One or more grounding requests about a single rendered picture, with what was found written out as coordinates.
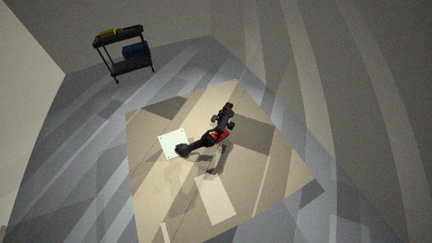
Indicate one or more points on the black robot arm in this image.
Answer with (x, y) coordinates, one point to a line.
(207, 140)

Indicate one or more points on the red circuit board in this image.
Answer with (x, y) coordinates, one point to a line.
(214, 135)

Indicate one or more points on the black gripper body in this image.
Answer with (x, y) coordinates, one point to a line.
(230, 125)

